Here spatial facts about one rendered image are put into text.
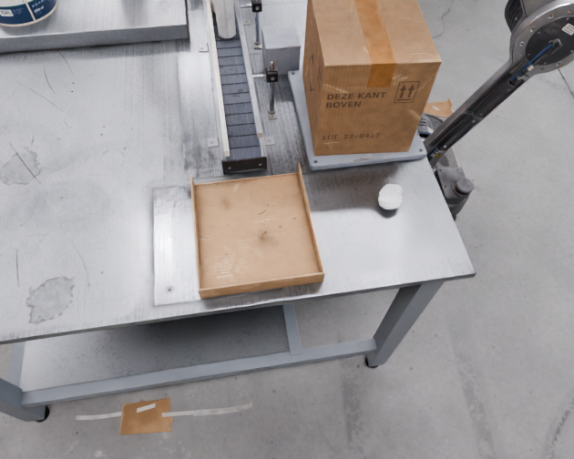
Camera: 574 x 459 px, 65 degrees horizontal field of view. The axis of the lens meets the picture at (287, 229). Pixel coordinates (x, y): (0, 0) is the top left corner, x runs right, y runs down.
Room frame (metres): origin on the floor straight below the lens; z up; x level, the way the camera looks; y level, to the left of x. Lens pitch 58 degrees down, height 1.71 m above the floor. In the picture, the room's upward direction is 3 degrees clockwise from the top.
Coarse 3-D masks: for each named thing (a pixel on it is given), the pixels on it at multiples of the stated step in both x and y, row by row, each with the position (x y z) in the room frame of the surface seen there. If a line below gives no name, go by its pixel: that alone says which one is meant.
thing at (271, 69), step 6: (270, 66) 0.92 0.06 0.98; (270, 72) 0.92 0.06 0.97; (276, 72) 0.92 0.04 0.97; (270, 78) 0.91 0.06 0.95; (276, 78) 0.92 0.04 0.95; (270, 84) 0.92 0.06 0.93; (270, 90) 0.93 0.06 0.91; (270, 96) 0.93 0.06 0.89; (270, 102) 0.93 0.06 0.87; (270, 108) 0.93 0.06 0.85
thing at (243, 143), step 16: (224, 48) 1.12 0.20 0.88; (240, 48) 1.13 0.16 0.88; (224, 64) 1.06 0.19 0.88; (240, 64) 1.06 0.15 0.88; (224, 80) 0.99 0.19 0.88; (240, 80) 0.99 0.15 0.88; (224, 96) 0.93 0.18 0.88; (240, 96) 0.93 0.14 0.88; (224, 112) 0.87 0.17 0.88; (240, 112) 0.87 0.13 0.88; (240, 128) 0.81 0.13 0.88; (240, 144) 0.76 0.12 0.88; (256, 144) 0.76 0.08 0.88
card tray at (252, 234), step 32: (192, 192) 0.62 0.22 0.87; (224, 192) 0.65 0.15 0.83; (256, 192) 0.65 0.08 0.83; (288, 192) 0.66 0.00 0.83; (224, 224) 0.56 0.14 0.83; (256, 224) 0.56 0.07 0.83; (288, 224) 0.57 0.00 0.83; (224, 256) 0.48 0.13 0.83; (256, 256) 0.48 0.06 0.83; (288, 256) 0.48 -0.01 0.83; (320, 256) 0.47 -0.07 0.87; (224, 288) 0.39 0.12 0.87; (256, 288) 0.40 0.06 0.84
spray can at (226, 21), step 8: (216, 0) 1.17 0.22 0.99; (224, 0) 1.16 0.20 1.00; (232, 0) 1.18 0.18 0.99; (216, 8) 1.17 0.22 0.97; (224, 8) 1.16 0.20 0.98; (232, 8) 1.18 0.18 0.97; (224, 16) 1.16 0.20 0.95; (232, 16) 1.18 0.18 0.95; (224, 24) 1.16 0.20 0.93; (232, 24) 1.17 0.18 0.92; (224, 32) 1.16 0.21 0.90; (232, 32) 1.17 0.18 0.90
